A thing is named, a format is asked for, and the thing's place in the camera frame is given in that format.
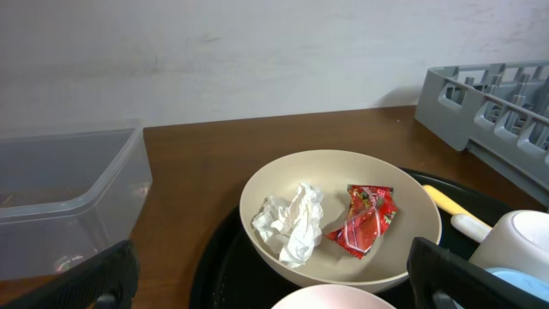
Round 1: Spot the grey dishwasher rack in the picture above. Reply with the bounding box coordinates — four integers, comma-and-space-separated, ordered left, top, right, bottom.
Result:
415, 61, 548, 205

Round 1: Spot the pink bowl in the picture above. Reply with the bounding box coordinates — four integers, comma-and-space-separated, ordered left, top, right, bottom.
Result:
272, 284, 395, 309

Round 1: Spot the white cup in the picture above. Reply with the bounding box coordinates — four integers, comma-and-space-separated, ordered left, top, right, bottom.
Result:
469, 210, 549, 282

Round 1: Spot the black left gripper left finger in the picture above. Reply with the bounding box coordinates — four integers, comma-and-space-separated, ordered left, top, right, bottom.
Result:
2, 240, 140, 309

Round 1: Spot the red snack wrapper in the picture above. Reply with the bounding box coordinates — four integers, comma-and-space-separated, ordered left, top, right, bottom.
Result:
325, 185, 399, 259

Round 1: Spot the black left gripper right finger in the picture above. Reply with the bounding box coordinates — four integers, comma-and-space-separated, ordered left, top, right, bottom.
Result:
407, 237, 548, 309

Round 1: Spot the white tissue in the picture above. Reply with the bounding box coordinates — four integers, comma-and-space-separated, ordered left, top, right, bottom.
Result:
251, 183, 323, 269

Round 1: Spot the beige bowl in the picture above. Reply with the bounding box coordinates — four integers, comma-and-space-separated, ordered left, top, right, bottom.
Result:
239, 150, 442, 293

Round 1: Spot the light blue cup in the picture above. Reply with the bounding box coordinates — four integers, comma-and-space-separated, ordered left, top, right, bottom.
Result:
486, 268, 549, 302

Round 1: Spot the clear plastic waste bin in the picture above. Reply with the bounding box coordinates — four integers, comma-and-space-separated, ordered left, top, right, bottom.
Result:
1, 119, 153, 280

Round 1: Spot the white plastic fork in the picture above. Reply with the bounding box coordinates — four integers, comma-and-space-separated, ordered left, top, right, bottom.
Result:
450, 214, 492, 243

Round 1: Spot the yellow plastic knife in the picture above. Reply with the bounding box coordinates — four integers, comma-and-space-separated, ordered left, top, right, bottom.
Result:
423, 185, 491, 228

